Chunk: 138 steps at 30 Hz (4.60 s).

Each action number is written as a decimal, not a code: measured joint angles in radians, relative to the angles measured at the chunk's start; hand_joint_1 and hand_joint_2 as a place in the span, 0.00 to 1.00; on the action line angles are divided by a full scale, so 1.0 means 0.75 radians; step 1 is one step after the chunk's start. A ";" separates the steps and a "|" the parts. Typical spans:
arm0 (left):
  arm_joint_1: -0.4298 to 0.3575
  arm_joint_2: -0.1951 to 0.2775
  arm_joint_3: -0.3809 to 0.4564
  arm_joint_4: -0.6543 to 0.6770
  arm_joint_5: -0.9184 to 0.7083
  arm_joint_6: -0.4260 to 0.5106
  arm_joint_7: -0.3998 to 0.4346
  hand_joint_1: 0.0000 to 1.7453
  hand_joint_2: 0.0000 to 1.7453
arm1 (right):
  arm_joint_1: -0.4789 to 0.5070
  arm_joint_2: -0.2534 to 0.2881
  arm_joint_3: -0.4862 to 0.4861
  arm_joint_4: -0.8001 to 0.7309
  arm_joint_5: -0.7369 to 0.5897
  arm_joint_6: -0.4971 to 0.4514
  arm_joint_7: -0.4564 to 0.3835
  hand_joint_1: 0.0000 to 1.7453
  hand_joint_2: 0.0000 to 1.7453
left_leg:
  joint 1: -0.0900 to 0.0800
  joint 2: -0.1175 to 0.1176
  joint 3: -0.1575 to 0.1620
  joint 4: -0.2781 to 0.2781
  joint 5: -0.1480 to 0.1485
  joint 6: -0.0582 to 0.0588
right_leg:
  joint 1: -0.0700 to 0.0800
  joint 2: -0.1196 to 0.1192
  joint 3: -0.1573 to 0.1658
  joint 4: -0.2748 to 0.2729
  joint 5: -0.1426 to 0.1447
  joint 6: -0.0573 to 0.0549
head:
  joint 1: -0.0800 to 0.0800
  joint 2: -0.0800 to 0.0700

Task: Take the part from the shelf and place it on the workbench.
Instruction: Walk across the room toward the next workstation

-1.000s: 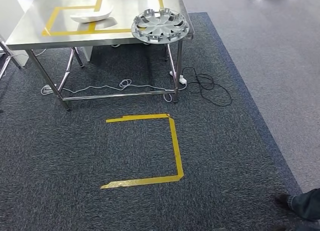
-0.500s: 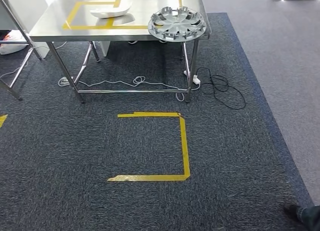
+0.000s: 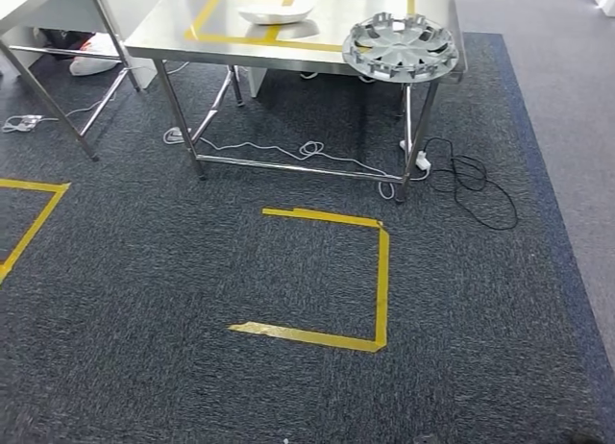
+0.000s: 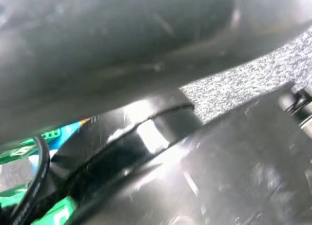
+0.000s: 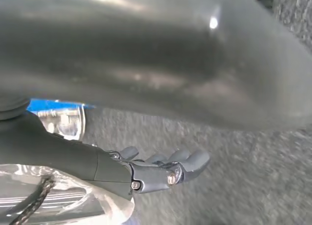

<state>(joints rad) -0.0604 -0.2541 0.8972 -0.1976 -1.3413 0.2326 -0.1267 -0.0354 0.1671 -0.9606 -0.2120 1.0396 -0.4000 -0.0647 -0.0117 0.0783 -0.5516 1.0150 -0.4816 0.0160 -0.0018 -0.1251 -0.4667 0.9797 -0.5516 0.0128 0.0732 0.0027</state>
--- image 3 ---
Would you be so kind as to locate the yellow floor tape outline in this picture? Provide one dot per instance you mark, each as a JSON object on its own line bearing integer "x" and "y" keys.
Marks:
{"x": 33, "y": 224}
{"x": 382, "y": 282}

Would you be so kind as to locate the white power strip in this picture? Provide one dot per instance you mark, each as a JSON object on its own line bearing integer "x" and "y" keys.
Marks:
{"x": 422, "y": 162}

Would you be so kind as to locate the yellow tape on workbench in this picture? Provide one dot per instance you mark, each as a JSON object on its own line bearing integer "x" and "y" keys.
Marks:
{"x": 230, "y": 39}

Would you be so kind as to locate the white plastic cover part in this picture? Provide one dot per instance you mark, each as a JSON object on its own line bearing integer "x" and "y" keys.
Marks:
{"x": 274, "y": 14}

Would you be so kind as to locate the grey plastic wheel hubcap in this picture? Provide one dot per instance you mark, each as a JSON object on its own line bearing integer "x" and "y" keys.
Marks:
{"x": 398, "y": 49}

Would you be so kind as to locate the white and red bag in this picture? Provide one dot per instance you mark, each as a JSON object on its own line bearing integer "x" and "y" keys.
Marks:
{"x": 96, "y": 56}

